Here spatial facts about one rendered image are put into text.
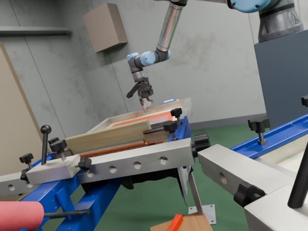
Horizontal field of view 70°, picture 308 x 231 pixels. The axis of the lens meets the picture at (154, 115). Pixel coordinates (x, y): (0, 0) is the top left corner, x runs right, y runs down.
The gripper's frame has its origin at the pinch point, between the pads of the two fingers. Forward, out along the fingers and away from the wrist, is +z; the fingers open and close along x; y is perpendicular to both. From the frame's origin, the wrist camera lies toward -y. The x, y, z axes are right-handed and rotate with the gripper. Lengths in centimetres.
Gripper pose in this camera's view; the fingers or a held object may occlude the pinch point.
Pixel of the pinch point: (145, 110)
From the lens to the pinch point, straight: 140.1
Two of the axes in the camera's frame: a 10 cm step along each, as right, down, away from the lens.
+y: 9.4, -2.3, -2.7
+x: 2.0, -2.8, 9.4
